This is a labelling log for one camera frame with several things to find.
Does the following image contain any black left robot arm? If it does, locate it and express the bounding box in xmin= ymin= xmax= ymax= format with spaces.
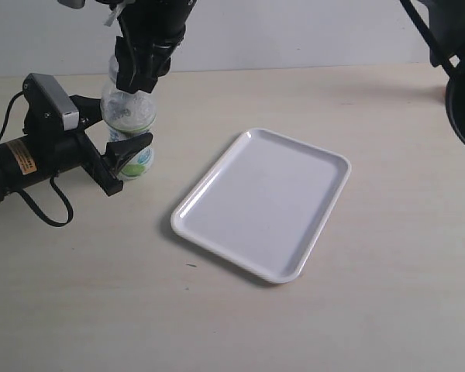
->
xmin=0 ymin=73 xmax=153 ymax=203

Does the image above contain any black left camera cable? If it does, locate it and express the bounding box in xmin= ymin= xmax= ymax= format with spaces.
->
xmin=0 ymin=91 xmax=74 ymax=229

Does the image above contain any white rectangular plastic tray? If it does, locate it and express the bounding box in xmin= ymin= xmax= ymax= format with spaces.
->
xmin=170 ymin=128 xmax=352 ymax=284

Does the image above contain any clear plastic drink bottle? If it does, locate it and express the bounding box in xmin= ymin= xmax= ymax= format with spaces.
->
xmin=101 ymin=56 xmax=157 ymax=181

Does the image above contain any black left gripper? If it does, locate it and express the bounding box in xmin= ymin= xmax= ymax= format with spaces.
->
xmin=22 ymin=74 xmax=153 ymax=196

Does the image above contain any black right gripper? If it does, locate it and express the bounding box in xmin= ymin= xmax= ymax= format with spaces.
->
xmin=115 ymin=0 xmax=196 ymax=93

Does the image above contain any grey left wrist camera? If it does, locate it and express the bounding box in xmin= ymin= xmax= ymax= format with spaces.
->
xmin=30 ymin=73 xmax=80 ymax=131

